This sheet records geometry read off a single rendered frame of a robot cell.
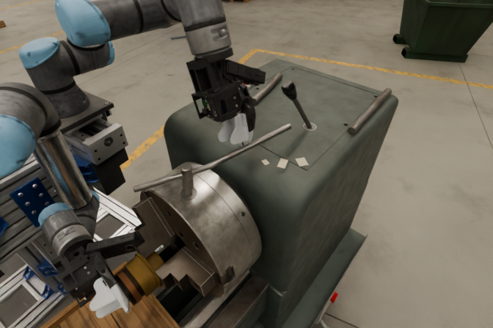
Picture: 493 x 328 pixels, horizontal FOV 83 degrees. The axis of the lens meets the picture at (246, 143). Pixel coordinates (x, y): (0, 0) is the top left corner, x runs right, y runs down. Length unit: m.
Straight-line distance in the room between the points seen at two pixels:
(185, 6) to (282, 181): 0.38
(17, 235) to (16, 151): 0.64
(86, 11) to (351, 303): 1.80
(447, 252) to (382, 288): 0.56
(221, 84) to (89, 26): 0.22
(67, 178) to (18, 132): 0.28
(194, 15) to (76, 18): 0.17
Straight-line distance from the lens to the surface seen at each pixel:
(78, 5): 0.52
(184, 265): 0.66
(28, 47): 1.11
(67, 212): 0.85
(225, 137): 0.58
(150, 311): 0.89
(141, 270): 0.67
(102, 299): 0.69
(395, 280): 2.06
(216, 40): 0.49
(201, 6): 0.49
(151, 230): 0.68
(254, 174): 0.63
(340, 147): 0.71
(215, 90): 0.51
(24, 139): 0.64
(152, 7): 0.55
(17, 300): 1.96
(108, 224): 1.99
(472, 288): 2.27
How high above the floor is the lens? 1.69
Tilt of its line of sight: 39 degrees down
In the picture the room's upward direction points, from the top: straight up
